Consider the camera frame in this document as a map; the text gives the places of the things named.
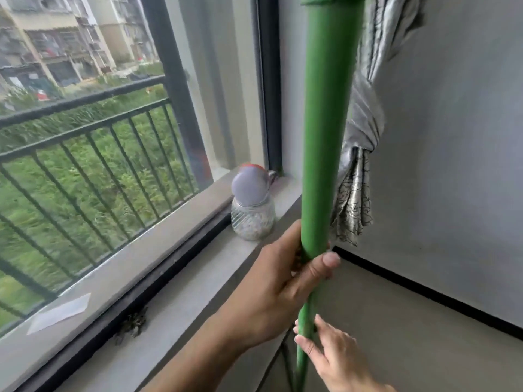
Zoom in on person's right hand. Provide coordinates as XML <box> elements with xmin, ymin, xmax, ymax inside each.
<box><xmin>293</xmin><ymin>314</ymin><xmax>397</xmax><ymax>392</ymax></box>

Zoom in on person's left hand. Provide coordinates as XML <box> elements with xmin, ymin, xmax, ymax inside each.
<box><xmin>216</xmin><ymin>219</ymin><xmax>342</xmax><ymax>352</ymax></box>

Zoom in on green pipe rack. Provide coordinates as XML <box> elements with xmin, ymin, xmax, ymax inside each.
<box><xmin>282</xmin><ymin>0</ymin><xmax>375</xmax><ymax>392</ymax></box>

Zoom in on grey patterned curtain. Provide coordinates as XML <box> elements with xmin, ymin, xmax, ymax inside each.
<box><xmin>329</xmin><ymin>0</ymin><xmax>428</xmax><ymax>248</ymax></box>

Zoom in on black framed window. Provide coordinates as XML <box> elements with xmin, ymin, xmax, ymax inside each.
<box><xmin>0</xmin><ymin>0</ymin><xmax>285</xmax><ymax>339</ymax></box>

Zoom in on grey stone windowsill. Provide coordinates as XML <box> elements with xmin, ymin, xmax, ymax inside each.
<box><xmin>0</xmin><ymin>171</ymin><xmax>305</xmax><ymax>392</ymax></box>

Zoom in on glass jar with grey lid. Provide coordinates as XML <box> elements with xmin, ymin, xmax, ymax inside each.
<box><xmin>230</xmin><ymin>163</ymin><xmax>279</xmax><ymax>241</ymax></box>

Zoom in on black baseboard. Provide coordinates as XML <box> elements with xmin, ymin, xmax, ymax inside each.
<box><xmin>333</xmin><ymin>247</ymin><xmax>523</xmax><ymax>341</ymax></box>

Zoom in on dark debris clump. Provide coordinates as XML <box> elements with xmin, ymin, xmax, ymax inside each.
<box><xmin>113</xmin><ymin>307</ymin><xmax>149</xmax><ymax>346</ymax></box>

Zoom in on white paper sheet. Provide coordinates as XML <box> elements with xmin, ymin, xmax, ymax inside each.
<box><xmin>26</xmin><ymin>292</ymin><xmax>92</xmax><ymax>336</ymax></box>

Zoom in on black balcony railing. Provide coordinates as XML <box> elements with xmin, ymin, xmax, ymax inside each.
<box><xmin>0</xmin><ymin>75</ymin><xmax>201</xmax><ymax>323</ymax></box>

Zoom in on apartment buildings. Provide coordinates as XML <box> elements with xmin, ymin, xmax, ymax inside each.
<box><xmin>0</xmin><ymin>0</ymin><xmax>161</xmax><ymax>105</ymax></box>

